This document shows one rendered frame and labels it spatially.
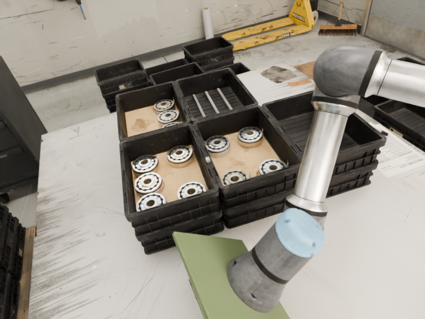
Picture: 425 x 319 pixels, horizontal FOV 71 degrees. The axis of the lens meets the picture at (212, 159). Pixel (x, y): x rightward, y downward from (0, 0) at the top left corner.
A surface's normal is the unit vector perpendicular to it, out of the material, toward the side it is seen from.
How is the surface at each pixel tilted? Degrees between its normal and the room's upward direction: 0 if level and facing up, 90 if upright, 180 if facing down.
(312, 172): 53
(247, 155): 0
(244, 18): 90
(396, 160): 0
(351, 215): 0
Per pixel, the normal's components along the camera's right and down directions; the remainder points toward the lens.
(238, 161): -0.12, -0.73
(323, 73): -0.91, 0.22
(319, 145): -0.48, 0.05
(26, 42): 0.37, 0.59
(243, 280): -0.44, -0.36
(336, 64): -0.78, -0.07
